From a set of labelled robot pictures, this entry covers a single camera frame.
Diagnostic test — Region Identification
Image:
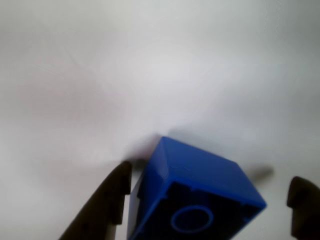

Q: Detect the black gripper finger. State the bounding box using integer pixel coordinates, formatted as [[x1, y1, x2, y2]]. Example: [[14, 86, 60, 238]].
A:
[[58, 161, 133, 240], [286, 176, 320, 240]]

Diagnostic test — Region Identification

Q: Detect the blue lego brick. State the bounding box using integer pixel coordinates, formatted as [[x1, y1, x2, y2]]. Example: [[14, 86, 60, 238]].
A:
[[126, 136, 268, 240]]

